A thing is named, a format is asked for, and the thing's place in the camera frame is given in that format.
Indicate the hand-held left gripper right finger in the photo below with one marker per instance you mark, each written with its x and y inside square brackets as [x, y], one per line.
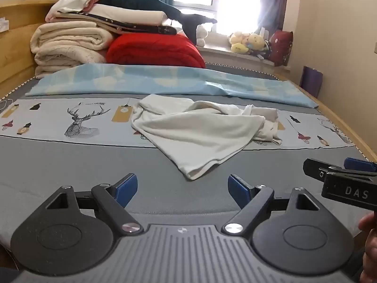
[237, 187]

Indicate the teal plush whale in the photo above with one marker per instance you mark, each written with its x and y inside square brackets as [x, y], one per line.
[147, 3]

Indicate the purple blue curtain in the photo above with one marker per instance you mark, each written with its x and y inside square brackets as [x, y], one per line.
[272, 3]

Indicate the dark patterned folded blanket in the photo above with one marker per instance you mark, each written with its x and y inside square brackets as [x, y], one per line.
[138, 27]

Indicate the grey printed bed sheet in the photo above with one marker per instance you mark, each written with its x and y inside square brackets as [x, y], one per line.
[59, 153]

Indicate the pale yellow plush toy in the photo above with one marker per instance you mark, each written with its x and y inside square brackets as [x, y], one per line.
[256, 39]

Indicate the red quilt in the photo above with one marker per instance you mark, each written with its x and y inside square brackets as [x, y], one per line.
[153, 50]

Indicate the person's right hand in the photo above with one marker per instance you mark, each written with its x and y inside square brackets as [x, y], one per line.
[371, 241]

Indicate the white window sill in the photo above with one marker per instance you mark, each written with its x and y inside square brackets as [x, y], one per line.
[223, 54]

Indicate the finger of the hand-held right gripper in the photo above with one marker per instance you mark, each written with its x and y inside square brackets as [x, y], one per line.
[360, 164]
[319, 168]

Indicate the white folded pillow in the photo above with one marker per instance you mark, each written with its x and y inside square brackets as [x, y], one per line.
[132, 14]

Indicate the white folded cloth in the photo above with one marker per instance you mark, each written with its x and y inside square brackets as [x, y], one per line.
[70, 3]

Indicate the white shirt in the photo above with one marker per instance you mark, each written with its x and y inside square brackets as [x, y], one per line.
[191, 132]

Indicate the dark red cushion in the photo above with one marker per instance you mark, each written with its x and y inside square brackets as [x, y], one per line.
[279, 47]

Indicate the cream folded quilt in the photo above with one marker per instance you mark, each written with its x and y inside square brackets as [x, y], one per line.
[67, 39]

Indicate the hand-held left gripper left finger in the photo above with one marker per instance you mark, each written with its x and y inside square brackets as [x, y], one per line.
[129, 187]

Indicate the white plush toy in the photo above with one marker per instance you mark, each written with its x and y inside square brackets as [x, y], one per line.
[202, 34]

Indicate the wooden headboard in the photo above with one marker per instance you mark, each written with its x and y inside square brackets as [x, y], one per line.
[20, 50]

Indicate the wooden bed side rail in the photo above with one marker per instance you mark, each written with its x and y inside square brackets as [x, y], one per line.
[338, 115]

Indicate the light blue patterned blanket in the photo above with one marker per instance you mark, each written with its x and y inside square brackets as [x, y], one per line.
[176, 76]

